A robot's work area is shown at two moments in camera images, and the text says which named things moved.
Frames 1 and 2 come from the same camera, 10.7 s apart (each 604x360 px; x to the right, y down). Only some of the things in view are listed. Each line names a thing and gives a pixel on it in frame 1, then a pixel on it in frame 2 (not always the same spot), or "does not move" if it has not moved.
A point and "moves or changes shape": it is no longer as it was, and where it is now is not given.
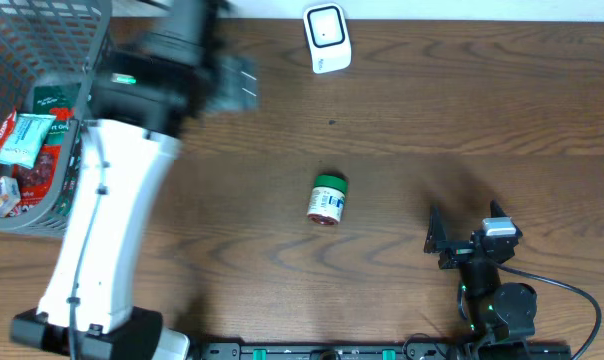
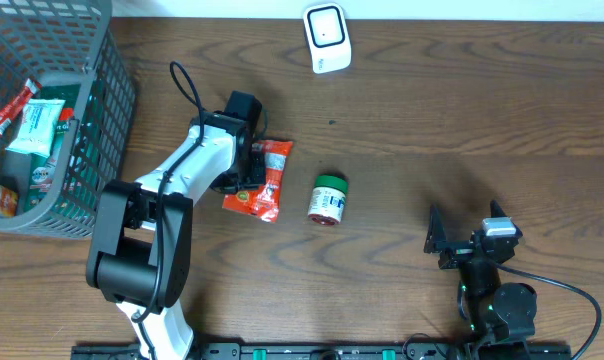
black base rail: (377, 351) does not move
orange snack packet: (35, 182) -> (262, 201)
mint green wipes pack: (24, 139) moves or changes shape
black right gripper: (437, 242) does not move
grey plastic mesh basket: (28, 44) does not move
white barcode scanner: (329, 37) does not move
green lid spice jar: (327, 199) does not move
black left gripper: (240, 83) -> (232, 186)
